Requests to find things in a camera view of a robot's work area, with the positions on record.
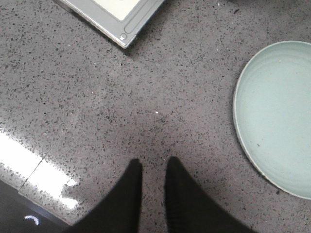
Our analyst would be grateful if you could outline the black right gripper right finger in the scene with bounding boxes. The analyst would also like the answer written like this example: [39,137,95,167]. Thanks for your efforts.
[164,157,254,233]

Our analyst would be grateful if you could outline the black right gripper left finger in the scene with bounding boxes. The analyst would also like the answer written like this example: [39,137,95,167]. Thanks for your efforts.
[65,159,142,233]

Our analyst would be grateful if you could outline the oven glass door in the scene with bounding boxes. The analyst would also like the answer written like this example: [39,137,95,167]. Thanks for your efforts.
[56,0,164,49]

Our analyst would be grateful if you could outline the light green round plate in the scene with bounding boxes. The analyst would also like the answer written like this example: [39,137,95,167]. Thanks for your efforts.
[232,41,311,200]

